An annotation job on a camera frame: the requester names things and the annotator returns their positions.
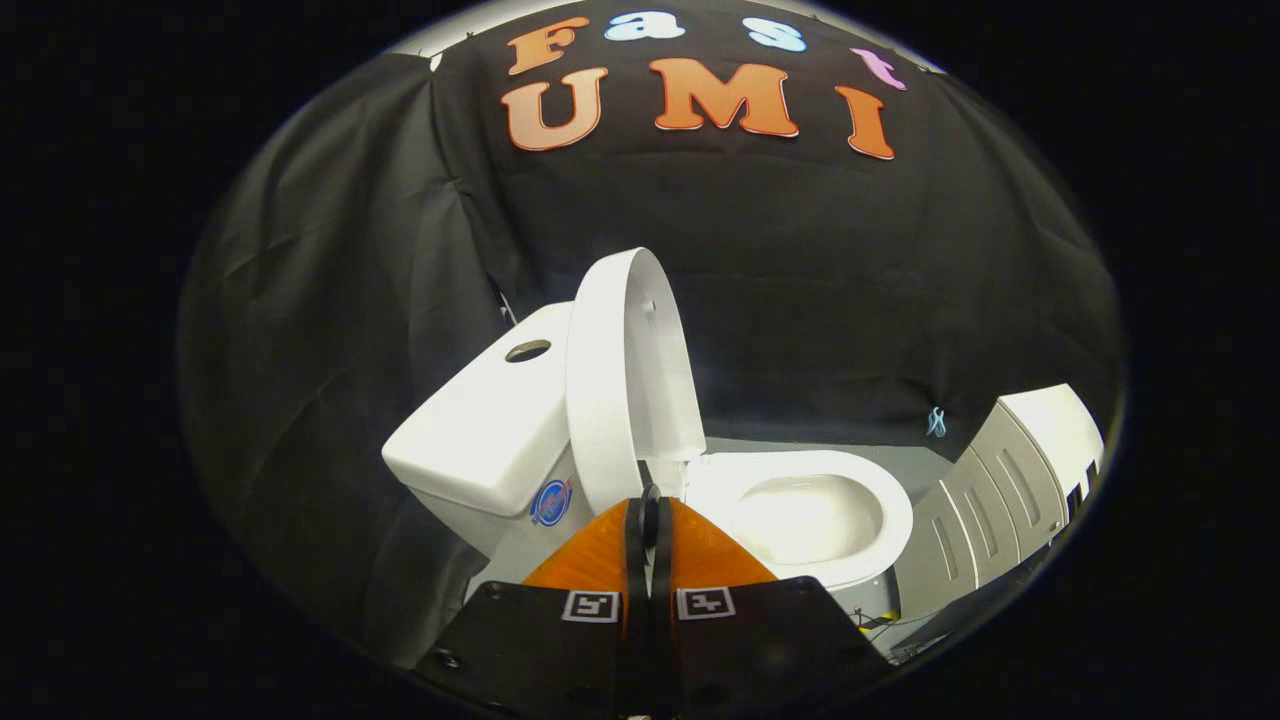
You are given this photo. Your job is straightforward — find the grey panelled cabinet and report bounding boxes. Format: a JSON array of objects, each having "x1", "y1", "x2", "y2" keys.
[{"x1": 893, "y1": 383, "x2": 1106, "y2": 623}]

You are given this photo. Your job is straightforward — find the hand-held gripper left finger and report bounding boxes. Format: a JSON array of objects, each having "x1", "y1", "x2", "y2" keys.
[{"x1": 414, "y1": 497, "x2": 652, "y2": 717}]

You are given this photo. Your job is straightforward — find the black backdrop cloth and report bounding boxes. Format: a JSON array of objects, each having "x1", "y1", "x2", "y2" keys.
[{"x1": 178, "y1": 0, "x2": 1126, "y2": 669}]

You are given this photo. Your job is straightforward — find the white toilet bowl with seat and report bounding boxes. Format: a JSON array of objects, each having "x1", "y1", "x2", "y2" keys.
[{"x1": 684, "y1": 449, "x2": 915, "y2": 623}]

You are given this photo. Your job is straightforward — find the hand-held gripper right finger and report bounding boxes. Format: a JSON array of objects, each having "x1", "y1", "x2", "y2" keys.
[{"x1": 651, "y1": 497, "x2": 896, "y2": 717}]

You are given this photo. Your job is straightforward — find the white toilet tank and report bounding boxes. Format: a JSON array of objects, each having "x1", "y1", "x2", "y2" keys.
[{"x1": 381, "y1": 301, "x2": 603, "y2": 593}]

